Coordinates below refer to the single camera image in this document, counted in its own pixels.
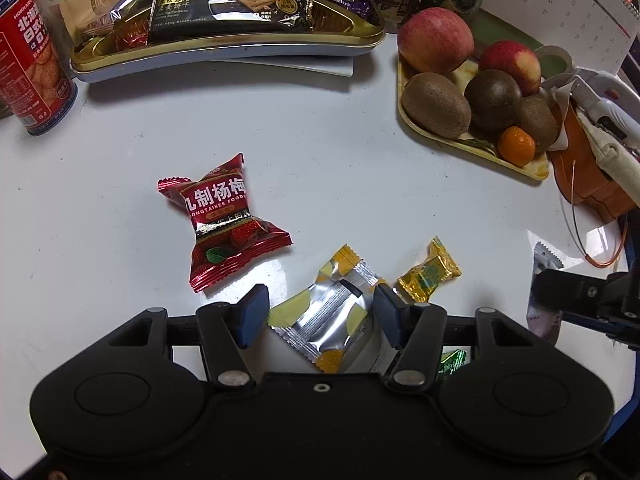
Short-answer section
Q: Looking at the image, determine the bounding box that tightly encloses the gold metal snack tray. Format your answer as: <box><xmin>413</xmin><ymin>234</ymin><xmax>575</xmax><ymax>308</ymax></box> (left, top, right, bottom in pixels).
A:
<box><xmin>69</xmin><ymin>0</ymin><xmax>387</xmax><ymax>84</ymax></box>

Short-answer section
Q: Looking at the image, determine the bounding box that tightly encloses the white desk calendar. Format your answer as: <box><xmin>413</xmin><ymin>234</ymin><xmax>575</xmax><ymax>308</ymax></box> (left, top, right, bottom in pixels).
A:
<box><xmin>479</xmin><ymin>0</ymin><xmax>640</xmax><ymax>73</ymax></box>

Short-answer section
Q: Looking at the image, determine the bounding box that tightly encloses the dark passion fruit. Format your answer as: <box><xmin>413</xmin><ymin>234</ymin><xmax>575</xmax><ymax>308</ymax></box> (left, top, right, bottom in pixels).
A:
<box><xmin>463</xmin><ymin>68</ymin><xmax>524</xmax><ymax>134</ymax></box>

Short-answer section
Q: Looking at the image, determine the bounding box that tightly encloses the red biscuit can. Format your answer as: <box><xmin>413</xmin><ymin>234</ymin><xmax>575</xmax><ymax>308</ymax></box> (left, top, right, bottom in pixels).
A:
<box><xmin>0</xmin><ymin>0</ymin><xmax>79</xmax><ymax>137</ymax></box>

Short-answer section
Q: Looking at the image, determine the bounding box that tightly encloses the beige rolled cloth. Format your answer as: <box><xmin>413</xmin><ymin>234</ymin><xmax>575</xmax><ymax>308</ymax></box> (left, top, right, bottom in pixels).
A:
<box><xmin>579</xmin><ymin>109</ymin><xmax>640</xmax><ymax>183</ymax></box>

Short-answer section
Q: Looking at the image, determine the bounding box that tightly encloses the purple candy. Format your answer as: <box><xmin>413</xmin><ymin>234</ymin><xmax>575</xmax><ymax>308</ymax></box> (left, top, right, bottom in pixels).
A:
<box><xmin>312</xmin><ymin>0</ymin><xmax>372</xmax><ymax>25</ymax></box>

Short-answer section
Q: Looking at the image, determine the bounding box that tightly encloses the orange wire loop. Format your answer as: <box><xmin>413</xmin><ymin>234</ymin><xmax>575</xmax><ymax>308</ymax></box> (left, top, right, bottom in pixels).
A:
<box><xmin>556</xmin><ymin>159</ymin><xmax>630</xmax><ymax>269</ymax></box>

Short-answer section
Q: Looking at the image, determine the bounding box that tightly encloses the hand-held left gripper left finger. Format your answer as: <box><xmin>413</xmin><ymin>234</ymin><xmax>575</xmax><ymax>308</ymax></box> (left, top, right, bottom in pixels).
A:
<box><xmin>100</xmin><ymin>283</ymin><xmax>270</xmax><ymax>391</ymax></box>

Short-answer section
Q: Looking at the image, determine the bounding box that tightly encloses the red gold candy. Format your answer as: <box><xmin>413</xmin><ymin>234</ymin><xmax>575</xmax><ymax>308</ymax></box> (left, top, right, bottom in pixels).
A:
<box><xmin>111</xmin><ymin>16</ymin><xmax>152</xmax><ymax>50</ymax></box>

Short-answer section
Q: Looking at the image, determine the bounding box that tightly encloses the red bayberry snack packet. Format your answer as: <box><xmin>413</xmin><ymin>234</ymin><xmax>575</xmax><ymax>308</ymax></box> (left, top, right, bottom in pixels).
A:
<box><xmin>156</xmin><ymin>152</ymin><xmax>293</xmax><ymax>294</ymax></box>

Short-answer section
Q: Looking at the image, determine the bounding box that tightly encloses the large red apple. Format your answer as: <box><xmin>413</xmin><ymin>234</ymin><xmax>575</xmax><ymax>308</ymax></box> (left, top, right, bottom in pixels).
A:
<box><xmin>397</xmin><ymin>7</ymin><xmax>476</xmax><ymax>76</ymax></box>

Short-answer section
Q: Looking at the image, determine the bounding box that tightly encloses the silver yellow snack packet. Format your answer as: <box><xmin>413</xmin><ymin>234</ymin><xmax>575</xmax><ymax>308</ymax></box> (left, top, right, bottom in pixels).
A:
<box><xmin>266</xmin><ymin>243</ymin><xmax>387</xmax><ymax>374</ymax></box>

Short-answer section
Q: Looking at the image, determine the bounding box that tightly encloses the brown kiwi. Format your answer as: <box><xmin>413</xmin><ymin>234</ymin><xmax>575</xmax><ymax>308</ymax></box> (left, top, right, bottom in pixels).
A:
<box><xmin>401</xmin><ymin>72</ymin><xmax>473</xmax><ymax>141</ymax></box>
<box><xmin>514</xmin><ymin>95</ymin><xmax>559</xmax><ymax>154</ymax></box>

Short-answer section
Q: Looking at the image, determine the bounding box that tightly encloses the plain silver packet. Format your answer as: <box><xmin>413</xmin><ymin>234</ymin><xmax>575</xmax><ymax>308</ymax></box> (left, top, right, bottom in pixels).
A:
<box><xmin>524</xmin><ymin>241</ymin><xmax>567</xmax><ymax>347</ymax></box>

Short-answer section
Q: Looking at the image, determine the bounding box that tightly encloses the small mandarin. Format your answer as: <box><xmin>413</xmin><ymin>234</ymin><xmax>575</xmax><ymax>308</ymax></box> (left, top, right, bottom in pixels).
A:
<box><xmin>497</xmin><ymin>126</ymin><xmax>537</xmax><ymax>168</ymax></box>

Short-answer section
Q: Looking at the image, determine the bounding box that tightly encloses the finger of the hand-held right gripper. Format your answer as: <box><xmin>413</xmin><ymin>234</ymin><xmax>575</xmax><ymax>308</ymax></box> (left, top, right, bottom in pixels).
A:
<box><xmin>529</xmin><ymin>268</ymin><xmax>610</xmax><ymax>320</ymax></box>

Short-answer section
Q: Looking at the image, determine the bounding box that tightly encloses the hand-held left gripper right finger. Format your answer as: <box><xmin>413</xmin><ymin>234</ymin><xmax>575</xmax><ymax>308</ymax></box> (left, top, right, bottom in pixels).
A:
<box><xmin>372</xmin><ymin>284</ymin><xmax>543</xmax><ymax>391</ymax></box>

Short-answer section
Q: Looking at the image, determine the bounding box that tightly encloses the small red apple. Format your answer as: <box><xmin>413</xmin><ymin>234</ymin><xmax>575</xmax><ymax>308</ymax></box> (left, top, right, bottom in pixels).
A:
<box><xmin>478</xmin><ymin>40</ymin><xmax>543</xmax><ymax>97</ymax></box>

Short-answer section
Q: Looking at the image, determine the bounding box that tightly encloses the yellow fruit tray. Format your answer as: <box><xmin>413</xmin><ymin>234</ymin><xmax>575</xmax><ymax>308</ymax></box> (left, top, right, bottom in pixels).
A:
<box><xmin>397</xmin><ymin>44</ymin><xmax>551</xmax><ymax>182</ymax></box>

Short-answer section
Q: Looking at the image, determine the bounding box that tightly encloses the black cracker packet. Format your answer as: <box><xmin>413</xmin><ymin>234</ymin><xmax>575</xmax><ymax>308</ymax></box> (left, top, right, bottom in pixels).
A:
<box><xmin>147</xmin><ymin>0</ymin><xmax>314</xmax><ymax>47</ymax></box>

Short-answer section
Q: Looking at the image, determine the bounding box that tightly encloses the white neck fan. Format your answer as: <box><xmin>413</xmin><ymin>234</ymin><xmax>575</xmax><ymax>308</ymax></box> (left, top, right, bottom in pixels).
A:
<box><xmin>534</xmin><ymin>44</ymin><xmax>640</xmax><ymax>133</ymax></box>

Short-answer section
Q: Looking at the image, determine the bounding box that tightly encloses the green foil candy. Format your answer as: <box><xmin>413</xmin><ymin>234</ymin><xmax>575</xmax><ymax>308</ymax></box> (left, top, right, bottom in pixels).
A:
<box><xmin>436</xmin><ymin>348</ymin><xmax>469</xmax><ymax>382</ymax></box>

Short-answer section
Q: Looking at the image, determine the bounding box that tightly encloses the orange case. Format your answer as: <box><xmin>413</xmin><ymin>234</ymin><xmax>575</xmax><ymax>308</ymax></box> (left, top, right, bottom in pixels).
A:
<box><xmin>549</xmin><ymin>94</ymin><xmax>640</xmax><ymax>225</ymax></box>

